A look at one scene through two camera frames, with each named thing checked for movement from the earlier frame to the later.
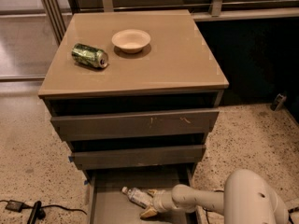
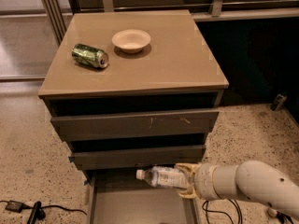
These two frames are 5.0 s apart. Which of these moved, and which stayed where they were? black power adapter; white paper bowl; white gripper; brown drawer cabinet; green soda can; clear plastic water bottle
Moved: white gripper; clear plastic water bottle
Stayed: white paper bowl; brown drawer cabinet; green soda can; black power adapter
